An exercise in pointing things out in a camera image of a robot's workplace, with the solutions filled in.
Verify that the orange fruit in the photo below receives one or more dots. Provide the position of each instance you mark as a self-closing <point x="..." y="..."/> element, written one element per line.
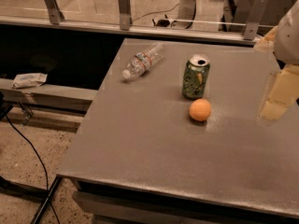
<point x="200" y="110"/>

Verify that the green soda can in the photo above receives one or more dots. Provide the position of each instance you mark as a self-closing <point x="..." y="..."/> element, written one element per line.
<point x="195" y="76"/>

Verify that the black table leg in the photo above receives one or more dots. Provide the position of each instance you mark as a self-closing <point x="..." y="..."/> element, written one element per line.
<point x="47" y="200"/>

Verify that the left metal fence bracket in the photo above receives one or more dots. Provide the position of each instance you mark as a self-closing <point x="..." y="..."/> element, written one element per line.
<point x="56" y="16"/>

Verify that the middle metal fence bracket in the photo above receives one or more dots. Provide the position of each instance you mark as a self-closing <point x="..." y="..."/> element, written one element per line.
<point x="125" y="14"/>

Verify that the right metal fence bracket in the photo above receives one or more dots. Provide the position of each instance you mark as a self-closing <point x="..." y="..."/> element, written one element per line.
<point x="254" y="19"/>

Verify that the clear plastic water bottle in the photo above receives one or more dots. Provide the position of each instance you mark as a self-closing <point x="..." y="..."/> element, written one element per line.
<point x="142" y="61"/>

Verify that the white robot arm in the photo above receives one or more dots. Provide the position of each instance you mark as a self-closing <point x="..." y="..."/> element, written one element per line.
<point x="283" y="40"/>

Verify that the grey metal bench rail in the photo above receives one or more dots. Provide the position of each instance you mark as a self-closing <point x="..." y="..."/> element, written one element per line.
<point x="61" y="97"/>

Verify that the metal fence bracket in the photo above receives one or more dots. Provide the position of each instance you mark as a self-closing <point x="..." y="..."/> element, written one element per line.
<point x="125" y="14"/>
<point x="56" y="16"/>
<point x="254" y="19"/>

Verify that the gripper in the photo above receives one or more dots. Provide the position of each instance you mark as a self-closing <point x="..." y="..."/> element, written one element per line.
<point x="288" y="37"/>

